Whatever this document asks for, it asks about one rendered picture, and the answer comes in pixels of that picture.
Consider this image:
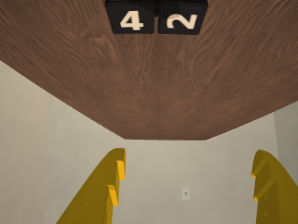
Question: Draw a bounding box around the black number cube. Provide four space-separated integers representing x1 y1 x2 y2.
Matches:
158 0 208 35
105 0 155 34

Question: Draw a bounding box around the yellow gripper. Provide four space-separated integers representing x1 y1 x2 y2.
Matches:
56 148 298 224

